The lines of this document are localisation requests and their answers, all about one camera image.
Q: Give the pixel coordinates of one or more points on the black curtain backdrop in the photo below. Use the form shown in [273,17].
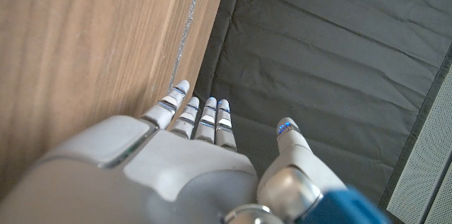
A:
[318,40]

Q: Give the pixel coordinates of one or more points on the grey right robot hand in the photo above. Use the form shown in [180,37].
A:
[141,174]

